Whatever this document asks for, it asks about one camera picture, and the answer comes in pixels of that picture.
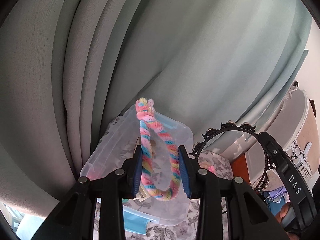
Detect black lace headband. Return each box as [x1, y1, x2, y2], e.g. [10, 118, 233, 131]
[190, 121, 273, 192]

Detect pastel braided scrunchie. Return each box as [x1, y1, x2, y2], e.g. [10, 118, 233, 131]
[135, 98, 182, 202]

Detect pink hair roller clip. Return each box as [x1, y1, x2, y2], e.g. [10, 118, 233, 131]
[199, 161, 216, 174]

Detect brown packing tape roll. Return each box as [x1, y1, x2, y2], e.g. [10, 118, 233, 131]
[133, 137, 156, 160]

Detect white hair claw clip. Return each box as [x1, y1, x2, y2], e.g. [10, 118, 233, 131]
[134, 184, 150, 202]

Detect pink bangle stack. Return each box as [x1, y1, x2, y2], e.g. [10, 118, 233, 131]
[85, 170, 105, 181]

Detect right hand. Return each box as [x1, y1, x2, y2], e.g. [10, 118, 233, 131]
[275, 202, 299, 240]

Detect clear plastic storage bin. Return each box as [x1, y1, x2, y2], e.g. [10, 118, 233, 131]
[80, 106, 193, 234]

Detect floral fleece blanket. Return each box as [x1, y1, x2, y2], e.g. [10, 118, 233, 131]
[81, 108, 234, 239]

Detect quilted lace bed cover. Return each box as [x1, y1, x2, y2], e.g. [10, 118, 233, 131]
[245, 88, 319, 191]

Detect green curtain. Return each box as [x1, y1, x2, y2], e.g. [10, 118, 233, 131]
[1, 0, 312, 215]

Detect wooden bed frame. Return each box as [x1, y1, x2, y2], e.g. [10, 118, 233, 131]
[231, 153, 251, 185]

